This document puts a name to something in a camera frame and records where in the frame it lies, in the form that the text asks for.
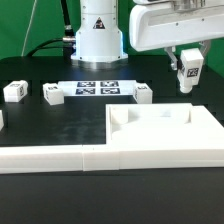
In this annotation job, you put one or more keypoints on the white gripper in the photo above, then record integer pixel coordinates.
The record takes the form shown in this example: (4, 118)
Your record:
(161, 25)

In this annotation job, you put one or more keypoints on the white marker base plate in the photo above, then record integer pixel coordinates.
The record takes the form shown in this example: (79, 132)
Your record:
(97, 88)

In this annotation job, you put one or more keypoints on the white obstacle fence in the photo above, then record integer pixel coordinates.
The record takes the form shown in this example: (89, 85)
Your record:
(106, 157)

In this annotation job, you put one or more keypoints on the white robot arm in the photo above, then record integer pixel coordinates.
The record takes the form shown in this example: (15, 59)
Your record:
(99, 39)

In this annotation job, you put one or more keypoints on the white block left edge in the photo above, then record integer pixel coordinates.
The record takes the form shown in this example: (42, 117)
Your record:
(1, 120)

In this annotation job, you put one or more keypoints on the white square tabletop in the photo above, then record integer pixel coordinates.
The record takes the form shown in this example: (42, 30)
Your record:
(162, 125)

